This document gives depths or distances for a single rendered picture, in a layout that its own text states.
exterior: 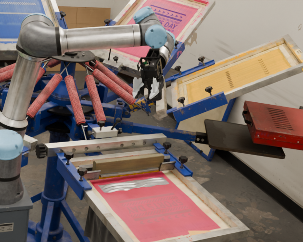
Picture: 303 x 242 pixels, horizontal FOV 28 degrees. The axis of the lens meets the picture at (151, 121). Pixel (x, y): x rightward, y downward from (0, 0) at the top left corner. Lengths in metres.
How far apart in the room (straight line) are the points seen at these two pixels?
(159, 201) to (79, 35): 1.10
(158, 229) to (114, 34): 0.98
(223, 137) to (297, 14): 1.54
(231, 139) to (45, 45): 1.89
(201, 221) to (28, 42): 1.20
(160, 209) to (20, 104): 0.90
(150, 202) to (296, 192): 2.32
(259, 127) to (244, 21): 1.97
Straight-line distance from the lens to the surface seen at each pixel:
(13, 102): 2.20
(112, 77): 3.58
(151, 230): 2.60
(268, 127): 3.53
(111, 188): 2.84
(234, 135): 3.71
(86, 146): 3.04
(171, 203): 2.82
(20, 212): 2.22
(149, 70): 2.01
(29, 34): 2.01
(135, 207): 2.74
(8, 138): 2.15
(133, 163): 2.94
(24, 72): 2.16
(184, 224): 2.69
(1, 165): 2.14
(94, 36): 1.99
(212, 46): 5.67
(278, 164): 5.05
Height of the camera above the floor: 2.38
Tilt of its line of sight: 23 degrees down
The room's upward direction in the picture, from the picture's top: 10 degrees clockwise
